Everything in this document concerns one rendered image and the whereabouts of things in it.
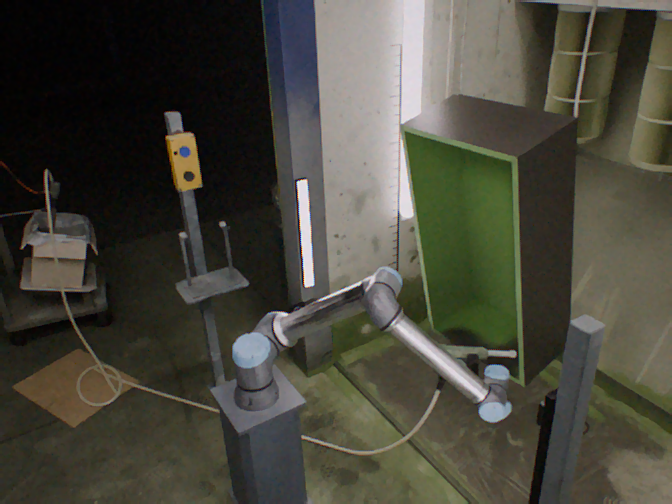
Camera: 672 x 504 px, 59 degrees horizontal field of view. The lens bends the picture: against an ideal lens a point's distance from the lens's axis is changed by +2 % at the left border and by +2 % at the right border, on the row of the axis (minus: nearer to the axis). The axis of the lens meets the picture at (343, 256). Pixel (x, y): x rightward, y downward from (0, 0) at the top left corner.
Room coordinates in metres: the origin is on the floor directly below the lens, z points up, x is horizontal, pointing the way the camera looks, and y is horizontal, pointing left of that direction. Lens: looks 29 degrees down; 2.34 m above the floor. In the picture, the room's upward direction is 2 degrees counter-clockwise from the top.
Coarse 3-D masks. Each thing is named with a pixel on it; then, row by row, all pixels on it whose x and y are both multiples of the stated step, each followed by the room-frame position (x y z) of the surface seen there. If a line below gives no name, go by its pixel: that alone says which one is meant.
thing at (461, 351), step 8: (440, 344) 2.03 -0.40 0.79; (456, 352) 2.03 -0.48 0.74; (464, 352) 2.05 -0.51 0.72; (472, 352) 2.07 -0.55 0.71; (480, 352) 2.09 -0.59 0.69; (488, 352) 2.11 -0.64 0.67; (496, 352) 2.14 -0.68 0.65; (504, 352) 2.16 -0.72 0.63; (512, 352) 2.17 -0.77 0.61; (440, 376) 2.03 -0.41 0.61; (440, 384) 2.01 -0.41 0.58
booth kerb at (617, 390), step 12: (600, 372) 2.55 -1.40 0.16; (600, 384) 2.54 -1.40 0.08; (612, 384) 2.49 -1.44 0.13; (624, 384) 2.44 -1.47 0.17; (612, 396) 2.47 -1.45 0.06; (624, 396) 2.42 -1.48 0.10; (636, 396) 2.37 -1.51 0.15; (636, 408) 2.36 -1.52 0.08; (648, 408) 2.31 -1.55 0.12; (660, 408) 2.26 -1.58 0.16; (660, 420) 2.25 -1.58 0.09
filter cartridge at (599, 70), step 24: (576, 24) 3.24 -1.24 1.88; (600, 24) 3.20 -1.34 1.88; (624, 24) 3.28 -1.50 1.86; (576, 48) 3.24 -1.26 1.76; (600, 48) 3.20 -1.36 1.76; (552, 72) 3.35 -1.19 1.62; (576, 72) 3.23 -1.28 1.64; (600, 72) 3.20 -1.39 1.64; (552, 96) 3.32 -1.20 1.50; (600, 96) 3.21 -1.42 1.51; (600, 120) 3.23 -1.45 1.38
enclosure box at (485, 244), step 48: (432, 144) 2.57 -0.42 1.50; (480, 144) 2.12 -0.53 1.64; (528, 144) 2.04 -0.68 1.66; (576, 144) 2.18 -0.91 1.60; (432, 192) 2.57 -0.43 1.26; (480, 192) 2.63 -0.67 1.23; (528, 192) 2.02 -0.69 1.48; (432, 240) 2.58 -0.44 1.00; (480, 240) 2.68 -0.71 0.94; (528, 240) 2.04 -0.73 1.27; (432, 288) 2.59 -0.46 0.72; (480, 288) 2.74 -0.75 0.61; (528, 288) 2.07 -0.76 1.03; (480, 336) 2.48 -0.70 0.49; (528, 336) 2.10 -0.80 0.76
